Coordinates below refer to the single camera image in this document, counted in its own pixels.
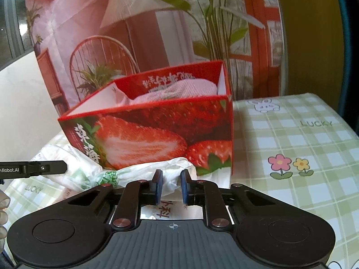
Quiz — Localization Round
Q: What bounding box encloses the pink knitted cloth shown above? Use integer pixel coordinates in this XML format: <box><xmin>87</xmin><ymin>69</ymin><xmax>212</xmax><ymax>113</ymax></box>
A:
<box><xmin>116</xmin><ymin>79</ymin><xmax>219</xmax><ymax>105</ymax></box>

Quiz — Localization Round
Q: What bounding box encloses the green checked tablecloth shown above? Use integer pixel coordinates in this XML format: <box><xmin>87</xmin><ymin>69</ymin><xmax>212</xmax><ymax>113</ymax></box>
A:
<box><xmin>6</xmin><ymin>92</ymin><xmax>359</xmax><ymax>269</ymax></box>

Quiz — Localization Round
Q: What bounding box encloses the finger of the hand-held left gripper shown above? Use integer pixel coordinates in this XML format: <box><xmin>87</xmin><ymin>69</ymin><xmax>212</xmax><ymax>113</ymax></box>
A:
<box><xmin>27</xmin><ymin>160</ymin><xmax>68</xmax><ymax>178</ymax></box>

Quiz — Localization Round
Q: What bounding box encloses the white bag green pattern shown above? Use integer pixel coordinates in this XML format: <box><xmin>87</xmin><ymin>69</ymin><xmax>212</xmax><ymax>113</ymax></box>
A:
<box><xmin>36</xmin><ymin>143</ymin><xmax>198</xmax><ymax>198</ymax></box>

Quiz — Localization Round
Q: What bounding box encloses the white printed plastic packet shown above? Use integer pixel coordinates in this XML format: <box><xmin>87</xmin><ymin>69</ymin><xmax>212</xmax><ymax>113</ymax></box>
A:
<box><xmin>112</xmin><ymin>171</ymin><xmax>233</xmax><ymax>222</ymax></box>

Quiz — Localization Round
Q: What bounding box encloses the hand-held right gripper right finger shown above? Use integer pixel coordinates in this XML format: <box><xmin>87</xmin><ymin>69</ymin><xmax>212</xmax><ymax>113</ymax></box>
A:
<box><xmin>180</xmin><ymin>169</ymin><xmax>281</xmax><ymax>230</ymax></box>

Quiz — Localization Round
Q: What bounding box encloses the red strawberry print cardboard box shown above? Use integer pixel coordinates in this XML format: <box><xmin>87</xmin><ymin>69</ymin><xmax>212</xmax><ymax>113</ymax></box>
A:
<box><xmin>57</xmin><ymin>60</ymin><xmax>234</xmax><ymax>177</ymax></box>

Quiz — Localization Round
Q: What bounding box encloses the teal curtain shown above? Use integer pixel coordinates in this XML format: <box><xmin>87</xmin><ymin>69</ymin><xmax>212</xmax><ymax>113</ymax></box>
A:
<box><xmin>332</xmin><ymin>0</ymin><xmax>359</xmax><ymax>138</ymax></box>

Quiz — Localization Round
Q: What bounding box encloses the dark window with grey frame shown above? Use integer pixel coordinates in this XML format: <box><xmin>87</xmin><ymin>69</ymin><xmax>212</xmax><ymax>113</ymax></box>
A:
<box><xmin>0</xmin><ymin>0</ymin><xmax>35</xmax><ymax>68</ymax></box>

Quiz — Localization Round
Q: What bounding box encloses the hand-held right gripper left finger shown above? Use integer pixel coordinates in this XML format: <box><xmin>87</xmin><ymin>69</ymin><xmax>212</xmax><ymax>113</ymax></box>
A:
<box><xmin>60</xmin><ymin>169</ymin><xmax>164</xmax><ymax>230</ymax></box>

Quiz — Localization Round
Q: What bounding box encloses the printed room scene backdrop cloth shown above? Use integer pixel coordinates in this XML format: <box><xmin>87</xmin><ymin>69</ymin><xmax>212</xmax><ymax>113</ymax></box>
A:
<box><xmin>25</xmin><ymin>0</ymin><xmax>288</xmax><ymax>118</ymax></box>

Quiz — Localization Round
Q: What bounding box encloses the person's left hand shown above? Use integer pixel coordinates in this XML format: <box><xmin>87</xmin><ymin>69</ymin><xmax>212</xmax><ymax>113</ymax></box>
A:
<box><xmin>0</xmin><ymin>189</ymin><xmax>11</xmax><ymax>256</ymax></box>

